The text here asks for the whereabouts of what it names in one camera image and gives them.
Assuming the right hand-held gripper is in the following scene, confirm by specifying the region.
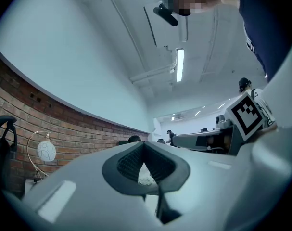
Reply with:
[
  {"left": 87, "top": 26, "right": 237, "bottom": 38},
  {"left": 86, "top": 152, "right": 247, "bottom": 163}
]
[{"left": 172, "top": 91, "right": 267, "bottom": 156}]

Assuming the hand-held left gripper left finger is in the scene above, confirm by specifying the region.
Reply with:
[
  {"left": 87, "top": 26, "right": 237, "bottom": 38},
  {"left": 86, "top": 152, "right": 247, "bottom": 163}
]
[{"left": 22, "top": 141, "right": 166, "bottom": 231}]

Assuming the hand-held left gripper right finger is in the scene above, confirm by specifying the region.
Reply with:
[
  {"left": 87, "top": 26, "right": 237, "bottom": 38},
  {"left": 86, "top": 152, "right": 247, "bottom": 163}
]
[{"left": 144, "top": 141, "right": 254, "bottom": 231}]

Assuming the artificial pink green flower bouquet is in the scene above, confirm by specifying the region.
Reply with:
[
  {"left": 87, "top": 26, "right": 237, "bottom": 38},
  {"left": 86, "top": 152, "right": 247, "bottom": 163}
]
[{"left": 138, "top": 174, "right": 155, "bottom": 186}]

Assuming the white globe desk lamp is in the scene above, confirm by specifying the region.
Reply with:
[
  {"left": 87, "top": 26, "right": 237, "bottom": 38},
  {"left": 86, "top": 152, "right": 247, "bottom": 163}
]
[{"left": 26, "top": 130, "right": 57, "bottom": 183}]

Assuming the long ceiling light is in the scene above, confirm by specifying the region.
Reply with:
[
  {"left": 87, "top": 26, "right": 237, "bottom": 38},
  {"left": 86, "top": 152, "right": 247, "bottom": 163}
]
[{"left": 176, "top": 47, "right": 186, "bottom": 83}]

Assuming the black office chair with jacket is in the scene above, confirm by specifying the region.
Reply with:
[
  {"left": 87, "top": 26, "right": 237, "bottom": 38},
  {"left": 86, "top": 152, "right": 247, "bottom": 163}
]
[{"left": 0, "top": 115, "right": 18, "bottom": 193}]

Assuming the person's dark shirt torso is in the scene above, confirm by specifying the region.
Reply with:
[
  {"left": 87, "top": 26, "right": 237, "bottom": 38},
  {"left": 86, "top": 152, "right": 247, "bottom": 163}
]
[{"left": 235, "top": 0, "right": 292, "bottom": 82}]

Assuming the black head-worn camera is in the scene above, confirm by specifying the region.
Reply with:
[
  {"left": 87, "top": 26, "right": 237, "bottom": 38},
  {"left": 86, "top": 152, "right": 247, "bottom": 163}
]
[{"left": 153, "top": 3, "right": 179, "bottom": 27}]

